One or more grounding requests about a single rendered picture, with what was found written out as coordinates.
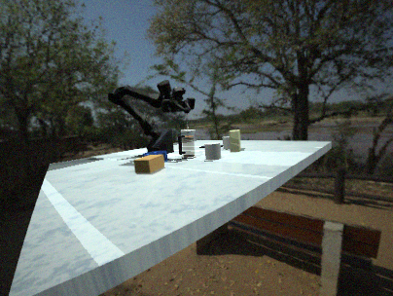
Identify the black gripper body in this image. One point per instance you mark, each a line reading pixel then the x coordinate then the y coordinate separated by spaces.
pixel 167 103

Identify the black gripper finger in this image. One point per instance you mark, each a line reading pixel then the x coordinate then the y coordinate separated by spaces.
pixel 176 107
pixel 186 104

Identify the grey cylinder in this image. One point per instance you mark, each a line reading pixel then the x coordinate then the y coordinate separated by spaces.
pixel 226 143
pixel 212 151

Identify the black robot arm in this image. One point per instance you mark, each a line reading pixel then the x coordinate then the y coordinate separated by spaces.
pixel 117 96

